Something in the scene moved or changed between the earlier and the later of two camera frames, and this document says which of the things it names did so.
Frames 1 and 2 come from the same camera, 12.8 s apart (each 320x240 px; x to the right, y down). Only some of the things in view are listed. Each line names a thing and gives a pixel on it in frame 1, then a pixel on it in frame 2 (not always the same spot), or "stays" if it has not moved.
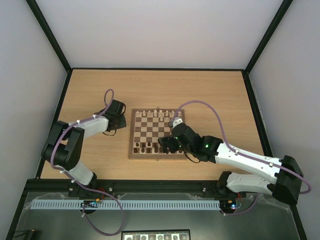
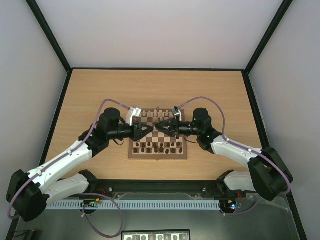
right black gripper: x=169 y=144 → x=175 y=127
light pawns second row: x=166 y=120 stays
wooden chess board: x=147 y=126 stays
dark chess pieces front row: x=148 y=150 stays
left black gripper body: x=120 y=124 → x=134 y=135
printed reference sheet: x=173 y=234 stays
